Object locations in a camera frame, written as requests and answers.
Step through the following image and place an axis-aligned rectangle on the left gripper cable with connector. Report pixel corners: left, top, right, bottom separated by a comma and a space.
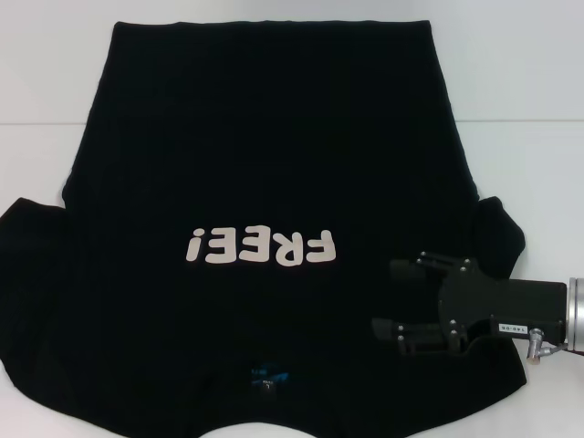
523, 327, 570, 367

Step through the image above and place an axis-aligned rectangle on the black shirt with FREE print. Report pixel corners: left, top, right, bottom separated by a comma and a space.
0, 18, 529, 438

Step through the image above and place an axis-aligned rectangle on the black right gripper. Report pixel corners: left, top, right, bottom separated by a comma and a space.
370, 251, 570, 358

